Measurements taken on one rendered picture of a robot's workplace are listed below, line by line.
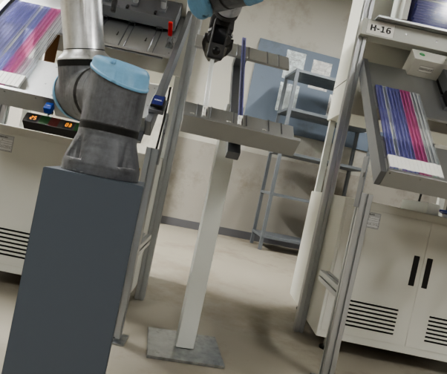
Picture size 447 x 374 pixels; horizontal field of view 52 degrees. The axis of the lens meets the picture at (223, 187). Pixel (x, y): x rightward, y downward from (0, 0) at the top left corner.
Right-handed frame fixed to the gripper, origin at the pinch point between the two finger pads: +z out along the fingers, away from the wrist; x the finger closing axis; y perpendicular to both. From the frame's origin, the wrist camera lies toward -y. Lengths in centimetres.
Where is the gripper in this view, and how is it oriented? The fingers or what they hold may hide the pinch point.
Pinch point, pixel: (211, 60)
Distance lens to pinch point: 153.4
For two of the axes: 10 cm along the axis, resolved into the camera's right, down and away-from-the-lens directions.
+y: 1.2, -8.9, 4.4
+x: -9.7, -2.0, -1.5
